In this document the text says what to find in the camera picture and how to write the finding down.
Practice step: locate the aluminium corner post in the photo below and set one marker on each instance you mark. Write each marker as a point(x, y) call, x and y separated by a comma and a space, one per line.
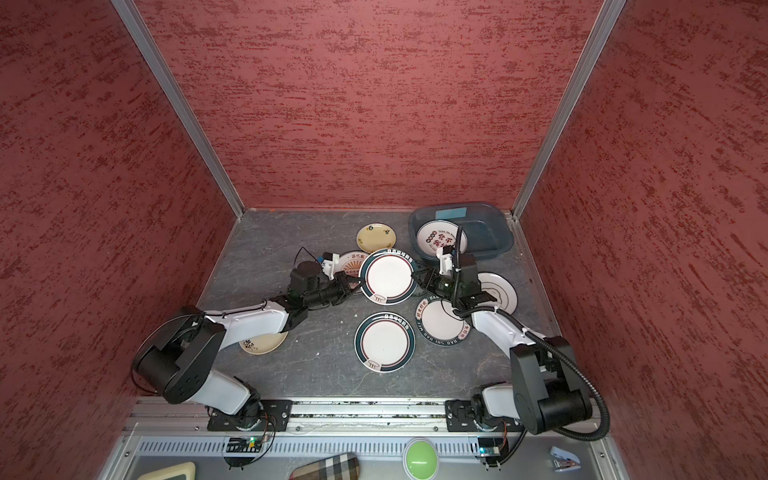
point(605, 22)
point(137, 28)

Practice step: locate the white plate black outline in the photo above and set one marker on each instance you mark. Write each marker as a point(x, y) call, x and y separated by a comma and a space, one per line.
point(500, 289)

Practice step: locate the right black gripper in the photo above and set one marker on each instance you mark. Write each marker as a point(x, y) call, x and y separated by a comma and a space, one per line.
point(429, 274)

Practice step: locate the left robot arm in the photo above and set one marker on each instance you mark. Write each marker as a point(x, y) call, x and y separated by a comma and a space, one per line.
point(177, 359)

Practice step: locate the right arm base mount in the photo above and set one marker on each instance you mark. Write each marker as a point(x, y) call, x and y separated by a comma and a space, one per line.
point(469, 416)

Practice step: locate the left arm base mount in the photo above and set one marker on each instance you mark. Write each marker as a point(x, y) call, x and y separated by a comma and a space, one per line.
point(276, 414)

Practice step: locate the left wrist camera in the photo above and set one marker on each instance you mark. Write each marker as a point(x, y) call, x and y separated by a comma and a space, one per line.
point(330, 263)

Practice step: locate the right aluminium corner post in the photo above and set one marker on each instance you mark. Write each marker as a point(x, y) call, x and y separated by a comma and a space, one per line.
point(605, 22)

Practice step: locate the cream tablet corner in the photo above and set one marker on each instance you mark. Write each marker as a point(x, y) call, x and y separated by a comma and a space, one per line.
point(182, 471)

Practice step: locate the green round button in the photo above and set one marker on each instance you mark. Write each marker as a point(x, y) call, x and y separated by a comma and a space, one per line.
point(420, 459)

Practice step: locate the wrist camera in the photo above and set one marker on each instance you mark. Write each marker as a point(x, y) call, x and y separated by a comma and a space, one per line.
point(448, 260)
point(330, 263)

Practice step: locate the left aluminium corner post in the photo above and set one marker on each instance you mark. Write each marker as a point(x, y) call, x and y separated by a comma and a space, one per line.
point(137, 28)

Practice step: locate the white plate red characters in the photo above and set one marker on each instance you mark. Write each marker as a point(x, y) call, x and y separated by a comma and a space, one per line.
point(436, 234)

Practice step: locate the orange sunburst plate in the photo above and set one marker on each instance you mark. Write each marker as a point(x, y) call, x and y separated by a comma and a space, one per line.
point(351, 262)

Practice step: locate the blue plastic bin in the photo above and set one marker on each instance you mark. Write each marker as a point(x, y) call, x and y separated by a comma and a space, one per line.
point(485, 233)

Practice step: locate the green red rim plate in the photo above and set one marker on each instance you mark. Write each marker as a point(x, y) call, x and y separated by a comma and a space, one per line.
point(384, 342)

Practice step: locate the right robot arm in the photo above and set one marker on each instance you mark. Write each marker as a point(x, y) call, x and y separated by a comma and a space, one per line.
point(547, 391)

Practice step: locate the white blue stapler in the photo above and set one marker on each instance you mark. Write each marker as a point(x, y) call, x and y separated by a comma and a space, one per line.
point(564, 461)

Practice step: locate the plaid fabric item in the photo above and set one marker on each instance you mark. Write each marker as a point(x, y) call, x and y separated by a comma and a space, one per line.
point(344, 466)

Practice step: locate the cream plate near left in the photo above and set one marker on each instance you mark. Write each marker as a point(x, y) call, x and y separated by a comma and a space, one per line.
point(263, 344)

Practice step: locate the aluminium front rail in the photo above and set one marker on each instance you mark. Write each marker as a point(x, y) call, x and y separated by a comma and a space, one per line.
point(376, 430)

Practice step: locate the small yellow plate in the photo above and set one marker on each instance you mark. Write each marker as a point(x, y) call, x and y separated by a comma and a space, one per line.
point(376, 236)

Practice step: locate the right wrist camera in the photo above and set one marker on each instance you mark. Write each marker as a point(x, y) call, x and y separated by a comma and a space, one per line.
point(448, 260)

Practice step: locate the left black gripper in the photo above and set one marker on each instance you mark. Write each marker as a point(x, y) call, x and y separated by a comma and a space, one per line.
point(345, 289)

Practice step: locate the green rim lettered plate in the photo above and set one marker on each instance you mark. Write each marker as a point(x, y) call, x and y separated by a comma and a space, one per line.
point(437, 323)

